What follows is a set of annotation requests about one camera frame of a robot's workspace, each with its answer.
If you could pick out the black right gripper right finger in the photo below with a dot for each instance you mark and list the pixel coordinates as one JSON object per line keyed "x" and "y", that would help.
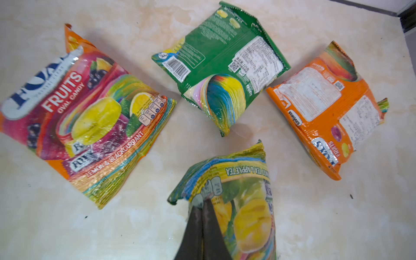
{"x": 214, "y": 247}

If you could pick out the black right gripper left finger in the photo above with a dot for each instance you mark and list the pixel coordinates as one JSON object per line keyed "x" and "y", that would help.
{"x": 191, "y": 247}

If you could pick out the yellow-green Fox's candy bag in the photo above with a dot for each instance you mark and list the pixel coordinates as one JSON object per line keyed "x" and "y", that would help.
{"x": 239, "y": 188}

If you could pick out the Fox's fruits oval candy bag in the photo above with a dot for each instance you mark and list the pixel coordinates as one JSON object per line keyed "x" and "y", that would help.
{"x": 87, "y": 117}

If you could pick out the orange Fox's fruits candy bag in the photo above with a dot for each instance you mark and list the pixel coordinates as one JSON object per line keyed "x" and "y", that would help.
{"x": 330, "y": 107}

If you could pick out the green Fox's candy bag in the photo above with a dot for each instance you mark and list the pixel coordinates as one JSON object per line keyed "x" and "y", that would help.
{"x": 224, "y": 64}

